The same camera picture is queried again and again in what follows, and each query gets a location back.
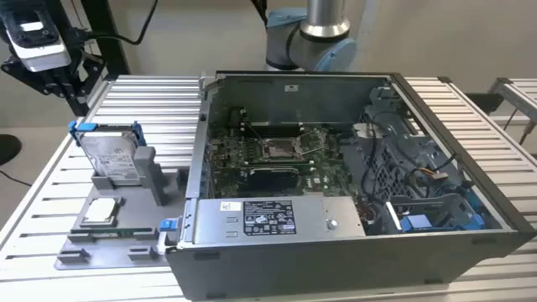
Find slatted metal side table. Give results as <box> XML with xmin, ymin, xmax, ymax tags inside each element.
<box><xmin>488</xmin><ymin>77</ymin><xmax>537</xmax><ymax>126</ymax></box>

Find blue plastic bay bracket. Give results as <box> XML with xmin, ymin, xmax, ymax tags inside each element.
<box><xmin>400</xmin><ymin>213</ymin><xmax>434</xmax><ymax>233</ymax></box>

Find yellow red wire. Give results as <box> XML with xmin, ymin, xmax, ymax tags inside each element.
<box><xmin>409</xmin><ymin>167</ymin><xmax>446</xmax><ymax>184</ymax></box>

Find black wire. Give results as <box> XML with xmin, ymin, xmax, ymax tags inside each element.
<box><xmin>364</xmin><ymin>121</ymin><xmax>458</xmax><ymax>177</ymax></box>

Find green motherboard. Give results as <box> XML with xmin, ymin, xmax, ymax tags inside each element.
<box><xmin>208</xmin><ymin>125</ymin><xmax>362</xmax><ymax>199</ymax></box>

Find CPU socket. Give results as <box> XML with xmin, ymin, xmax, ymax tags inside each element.
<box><xmin>261</xmin><ymin>138</ymin><xmax>301</xmax><ymax>160</ymax></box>

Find hard disk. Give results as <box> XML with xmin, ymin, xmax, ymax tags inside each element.
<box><xmin>68</xmin><ymin>121</ymin><xmax>147</xmax><ymax>189</ymax></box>

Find thin metal locking lever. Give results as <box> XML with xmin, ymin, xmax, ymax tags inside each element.
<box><xmin>241</xmin><ymin>119</ymin><xmax>270</xmax><ymax>143</ymax></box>

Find black graphics card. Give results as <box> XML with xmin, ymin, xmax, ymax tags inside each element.
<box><xmin>246</xmin><ymin>168</ymin><xmax>300</xmax><ymax>193</ymax></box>

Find metal socket cover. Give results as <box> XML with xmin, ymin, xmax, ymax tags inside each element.
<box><xmin>293</xmin><ymin>130</ymin><xmax>329</xmax><ymax>155</ymax></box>

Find black vertical post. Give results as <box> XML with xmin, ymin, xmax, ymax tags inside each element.
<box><xmin>79</xmin><ymin>0</ymin><xmax>132</xmax><ymax>77</ymax></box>

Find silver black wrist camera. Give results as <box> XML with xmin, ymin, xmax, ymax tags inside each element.
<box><xmin>0</xmin><ymin>0</ymin><xmax>72</xmax><ymax>72</ymax></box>

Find thin black floor cable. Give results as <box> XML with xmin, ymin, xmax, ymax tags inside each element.
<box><xmin>0</xmin><ymin>169</ymin><xmax>33</xmax><ymax>187</ymax></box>

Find black RAM slot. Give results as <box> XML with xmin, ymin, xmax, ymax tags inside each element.
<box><xmin>244</xmin><ymin>130</ymin><xmax>305</xmax><ymax>138</ymax></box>
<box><xmin>244</xmin><ymin>123</ymin><xmax>305</xmax><ymax>131</ymax></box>

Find black open PC case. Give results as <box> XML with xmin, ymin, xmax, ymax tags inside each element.
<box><xmin>165</xmin><ymin>70</ymin><xmax>537</xmax><ymax>300</ymax></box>

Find black round chair base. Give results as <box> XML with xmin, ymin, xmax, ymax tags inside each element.
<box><xmin>0</xmin><ymin>134</ymin><xmax>23</xmax><ymax>165</ymax></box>

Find grey parts rack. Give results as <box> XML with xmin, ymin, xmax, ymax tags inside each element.
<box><xmin>53</xmin><ymin>146</ymin><xmax>190</xmax><ymax>271</ymax></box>

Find silver CPU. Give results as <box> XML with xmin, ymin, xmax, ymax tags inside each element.
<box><xmin>81</xmin><ymin>198</ymin><xmax>121</xmax><ymax>226</ymax></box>

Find green RAM stick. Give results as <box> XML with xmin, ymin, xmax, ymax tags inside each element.
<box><xmin>71</xmin><ymin>228</ymin><xmax>158</xmax><ymax>237</ymax></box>

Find silver power supply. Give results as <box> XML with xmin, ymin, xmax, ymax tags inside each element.
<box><xmin>193</xmin><ymin>196</ymin><xmax>366</xmax><ymax>246</ymax></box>

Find thick black camera cable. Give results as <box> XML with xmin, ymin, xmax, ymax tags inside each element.
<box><xmin>85</xmin><ymin>0</ymin><xmax>160</xmax><ymax>45</ymax></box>

